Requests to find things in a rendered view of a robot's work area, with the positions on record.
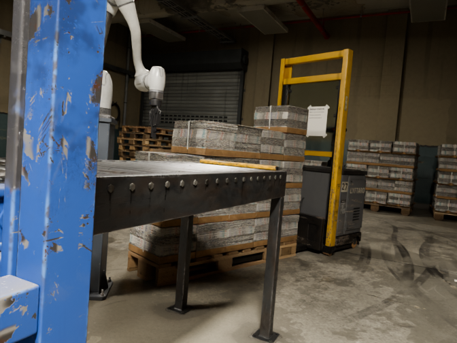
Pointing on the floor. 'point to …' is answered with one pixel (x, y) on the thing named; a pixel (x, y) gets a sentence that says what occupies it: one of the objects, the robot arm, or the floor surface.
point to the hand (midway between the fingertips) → (153, 131)
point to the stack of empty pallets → (141, 140)
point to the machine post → (54, 158)
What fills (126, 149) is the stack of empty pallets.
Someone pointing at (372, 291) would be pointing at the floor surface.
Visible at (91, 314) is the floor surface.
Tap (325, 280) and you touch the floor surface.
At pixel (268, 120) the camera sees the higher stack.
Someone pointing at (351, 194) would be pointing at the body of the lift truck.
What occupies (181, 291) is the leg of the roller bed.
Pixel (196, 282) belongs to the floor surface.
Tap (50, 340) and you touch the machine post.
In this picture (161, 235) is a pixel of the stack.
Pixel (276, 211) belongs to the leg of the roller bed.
